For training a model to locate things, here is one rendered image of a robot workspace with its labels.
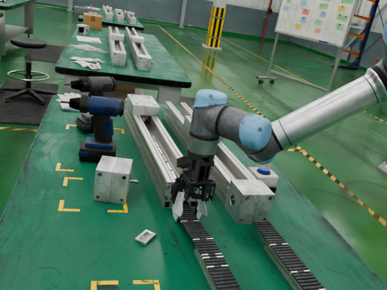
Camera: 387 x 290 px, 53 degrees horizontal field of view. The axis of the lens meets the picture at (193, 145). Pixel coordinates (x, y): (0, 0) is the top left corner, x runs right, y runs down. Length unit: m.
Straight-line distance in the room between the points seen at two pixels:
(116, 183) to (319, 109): 0.56
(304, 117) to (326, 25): 5.77
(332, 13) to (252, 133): 5.89
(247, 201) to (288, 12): 6.34
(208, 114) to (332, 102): 0.29
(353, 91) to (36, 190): 0.86
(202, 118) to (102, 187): 0.36
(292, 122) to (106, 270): 0.54
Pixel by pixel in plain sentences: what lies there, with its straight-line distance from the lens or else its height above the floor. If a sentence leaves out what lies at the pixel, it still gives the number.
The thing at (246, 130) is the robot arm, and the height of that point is 1.10.
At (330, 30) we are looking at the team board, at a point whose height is 1.16.
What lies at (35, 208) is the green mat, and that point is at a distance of 1.09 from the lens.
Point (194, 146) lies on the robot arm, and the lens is 0.94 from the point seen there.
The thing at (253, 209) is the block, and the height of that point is 0.83.
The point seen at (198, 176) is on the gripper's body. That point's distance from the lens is 0.94.
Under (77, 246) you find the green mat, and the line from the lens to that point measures 0.96.
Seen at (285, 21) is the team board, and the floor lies 1.16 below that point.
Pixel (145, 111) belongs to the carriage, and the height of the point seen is 0.88.
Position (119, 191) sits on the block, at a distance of 1.10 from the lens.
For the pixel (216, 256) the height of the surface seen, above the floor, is 0.82.
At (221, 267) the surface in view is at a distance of 0.90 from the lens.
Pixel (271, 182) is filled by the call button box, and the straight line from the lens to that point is 1.32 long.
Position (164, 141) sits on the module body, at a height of 0.85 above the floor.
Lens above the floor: 1.36
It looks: 21 degrees down
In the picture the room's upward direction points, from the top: 10 degrees clockwise
